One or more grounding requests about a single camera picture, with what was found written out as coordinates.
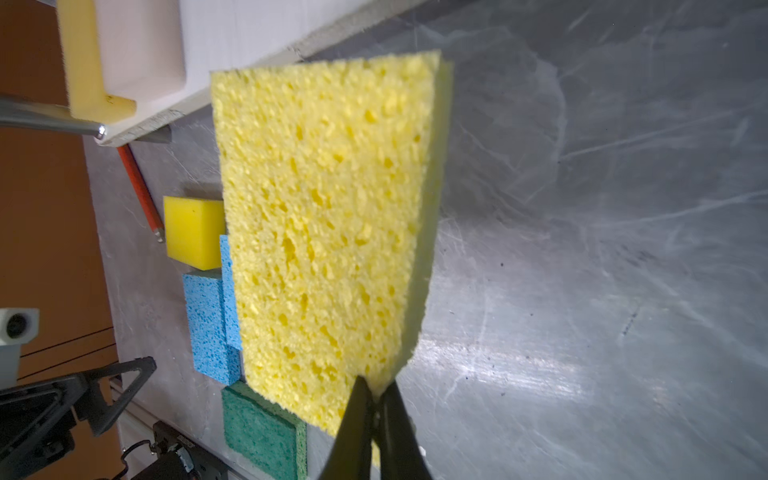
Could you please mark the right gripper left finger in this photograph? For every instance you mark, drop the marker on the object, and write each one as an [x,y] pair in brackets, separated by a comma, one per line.
[351,454]

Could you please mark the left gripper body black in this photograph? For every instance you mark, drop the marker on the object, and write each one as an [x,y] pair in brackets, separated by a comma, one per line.
[36,424]

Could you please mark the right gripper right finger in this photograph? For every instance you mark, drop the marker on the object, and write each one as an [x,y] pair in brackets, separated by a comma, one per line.
[400,457]

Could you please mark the yellow porous sponge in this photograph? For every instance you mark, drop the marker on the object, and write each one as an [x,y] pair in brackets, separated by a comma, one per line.
[332,174]

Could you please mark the long yellow foam sponge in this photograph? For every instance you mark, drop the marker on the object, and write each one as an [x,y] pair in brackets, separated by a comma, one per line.
[87,96]

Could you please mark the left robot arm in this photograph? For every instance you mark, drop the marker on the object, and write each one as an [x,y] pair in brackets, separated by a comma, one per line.
[110,389]

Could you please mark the white two-tier shelf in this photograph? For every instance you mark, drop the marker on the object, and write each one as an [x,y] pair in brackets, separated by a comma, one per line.
[161,55]

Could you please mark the green scouring pad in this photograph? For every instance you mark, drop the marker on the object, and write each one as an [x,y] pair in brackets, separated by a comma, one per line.
[271,438]

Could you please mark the left blue sponge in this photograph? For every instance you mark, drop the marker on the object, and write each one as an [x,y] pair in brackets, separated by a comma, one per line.
[212,355]

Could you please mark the blue sponge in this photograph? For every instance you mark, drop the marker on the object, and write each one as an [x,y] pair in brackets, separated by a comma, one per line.
[212,355]
[232,328]

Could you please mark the right blue sponge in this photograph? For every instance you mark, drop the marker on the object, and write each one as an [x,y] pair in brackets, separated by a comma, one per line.
[232,328]

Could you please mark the red hex key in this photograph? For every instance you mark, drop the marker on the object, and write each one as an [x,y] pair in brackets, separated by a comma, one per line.
[142,192]

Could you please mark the small thick yellow sponge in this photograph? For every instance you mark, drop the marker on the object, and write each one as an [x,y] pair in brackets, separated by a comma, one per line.
[193,228]

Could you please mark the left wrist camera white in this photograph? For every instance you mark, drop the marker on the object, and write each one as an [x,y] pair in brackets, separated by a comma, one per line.
[18,326]

